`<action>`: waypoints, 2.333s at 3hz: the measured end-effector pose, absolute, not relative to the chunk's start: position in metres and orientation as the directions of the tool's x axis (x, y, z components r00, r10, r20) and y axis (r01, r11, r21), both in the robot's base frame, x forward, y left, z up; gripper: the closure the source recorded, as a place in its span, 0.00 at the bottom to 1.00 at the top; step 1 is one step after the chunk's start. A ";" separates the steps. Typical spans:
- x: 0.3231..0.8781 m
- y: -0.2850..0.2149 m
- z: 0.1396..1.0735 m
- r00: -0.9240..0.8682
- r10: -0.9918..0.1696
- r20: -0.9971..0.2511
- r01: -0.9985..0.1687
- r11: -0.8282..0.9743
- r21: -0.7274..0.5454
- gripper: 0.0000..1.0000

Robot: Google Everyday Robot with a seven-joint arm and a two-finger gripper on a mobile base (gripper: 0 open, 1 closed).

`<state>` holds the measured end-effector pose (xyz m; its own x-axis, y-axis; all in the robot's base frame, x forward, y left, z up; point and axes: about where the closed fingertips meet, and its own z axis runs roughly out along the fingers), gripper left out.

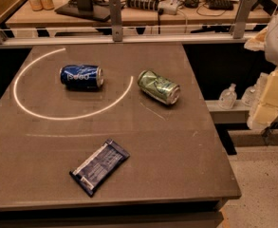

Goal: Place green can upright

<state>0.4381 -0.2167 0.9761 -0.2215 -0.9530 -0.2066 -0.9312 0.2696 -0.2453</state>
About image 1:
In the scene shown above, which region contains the black power strip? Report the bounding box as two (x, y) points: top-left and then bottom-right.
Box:
(126, 0), (158, 11)

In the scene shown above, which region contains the left clear sanitizer bottle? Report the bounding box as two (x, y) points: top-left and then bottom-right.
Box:
(218, 84), (237, 109)

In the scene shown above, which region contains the clear sanitizer bottle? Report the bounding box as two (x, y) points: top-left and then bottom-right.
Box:
(218, 84), (237, 109)
(241, 85), (256, 106)

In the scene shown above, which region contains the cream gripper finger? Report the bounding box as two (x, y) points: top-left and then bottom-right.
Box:
(252, 67), (278, 125)
(244, 28), (268, 51)

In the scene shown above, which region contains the wooden background desk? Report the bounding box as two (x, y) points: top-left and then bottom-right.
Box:
(5, 0), (271, 29)

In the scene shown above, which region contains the black monitor stand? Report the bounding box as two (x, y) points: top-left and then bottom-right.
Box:
(55, 0), (110, 22)

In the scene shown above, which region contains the green soda can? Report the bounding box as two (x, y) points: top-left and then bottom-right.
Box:
(138, 70), (180, 105)

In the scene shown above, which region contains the right clear sanitizer bottle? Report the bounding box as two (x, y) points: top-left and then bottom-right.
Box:
(241, 85), (256, 106)

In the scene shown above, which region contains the blue snack packet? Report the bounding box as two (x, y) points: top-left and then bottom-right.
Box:
(69, 139), (130, 197)

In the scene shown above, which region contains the grey side shelf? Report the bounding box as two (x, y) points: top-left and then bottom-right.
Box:
(206, 100), (278, 124)

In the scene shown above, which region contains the white power adapter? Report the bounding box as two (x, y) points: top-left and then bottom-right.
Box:
(158, 0), (178, 15)

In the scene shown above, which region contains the blue Pepsi can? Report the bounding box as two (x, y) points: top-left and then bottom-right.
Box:
(60, 65), (103, 89)

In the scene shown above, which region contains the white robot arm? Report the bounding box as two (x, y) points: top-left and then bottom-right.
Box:
(244, 13), (278, 129)

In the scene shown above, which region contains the metal railing frame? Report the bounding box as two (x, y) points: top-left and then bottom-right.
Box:
(0, 0), (269, 47)

